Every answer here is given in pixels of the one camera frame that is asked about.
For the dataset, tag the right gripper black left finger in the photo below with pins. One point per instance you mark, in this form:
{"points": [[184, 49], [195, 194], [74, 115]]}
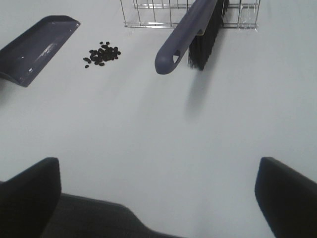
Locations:
{"points": [[28, 200]]}

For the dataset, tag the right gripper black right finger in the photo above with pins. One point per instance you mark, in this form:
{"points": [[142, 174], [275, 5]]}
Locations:
{"points": [[287, 200]]}

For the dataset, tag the purple plastic dustpan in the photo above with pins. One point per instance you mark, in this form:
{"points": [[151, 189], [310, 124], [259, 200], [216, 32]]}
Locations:
{"points": [[24, 58]]}

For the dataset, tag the pile of coffee beans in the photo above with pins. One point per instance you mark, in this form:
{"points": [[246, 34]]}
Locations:
{"points": [[100, 56]]}

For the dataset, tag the purple hand brush black bristles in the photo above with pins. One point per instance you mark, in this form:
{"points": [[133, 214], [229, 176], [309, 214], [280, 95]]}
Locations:
{"points": [[195, 33]]}

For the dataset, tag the chrome wire dish rack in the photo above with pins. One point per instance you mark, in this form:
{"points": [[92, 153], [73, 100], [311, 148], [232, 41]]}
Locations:
{"points": [[240, 14]]}

